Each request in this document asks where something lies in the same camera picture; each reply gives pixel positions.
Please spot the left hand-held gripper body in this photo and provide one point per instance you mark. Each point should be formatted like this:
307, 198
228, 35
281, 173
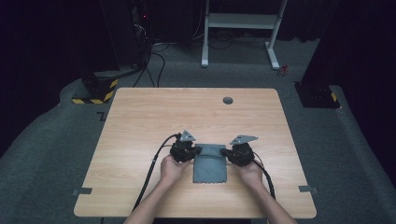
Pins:
182, 151

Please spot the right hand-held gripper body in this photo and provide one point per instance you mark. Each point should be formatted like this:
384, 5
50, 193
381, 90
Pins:
241, 155

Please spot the grey cloth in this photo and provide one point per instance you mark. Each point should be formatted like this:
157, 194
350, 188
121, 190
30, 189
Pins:
209, 168

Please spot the person's left hand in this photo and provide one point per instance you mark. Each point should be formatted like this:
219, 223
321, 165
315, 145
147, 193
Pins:
172, 171

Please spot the person's right hand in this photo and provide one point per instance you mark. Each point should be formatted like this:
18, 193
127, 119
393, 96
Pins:
250, 175

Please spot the grey round table grommet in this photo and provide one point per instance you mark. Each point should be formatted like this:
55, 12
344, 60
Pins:
228, 100

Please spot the grey tape strip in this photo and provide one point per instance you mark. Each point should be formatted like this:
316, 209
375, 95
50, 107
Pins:
82, 191
308, 189

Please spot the black yellow striped stand base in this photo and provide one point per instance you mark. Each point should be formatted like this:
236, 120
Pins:
99, 88

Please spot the dark equipment rack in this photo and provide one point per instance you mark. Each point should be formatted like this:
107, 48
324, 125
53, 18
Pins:
141, 31

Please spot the white metal stand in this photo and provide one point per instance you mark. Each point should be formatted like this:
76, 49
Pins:
241, 21

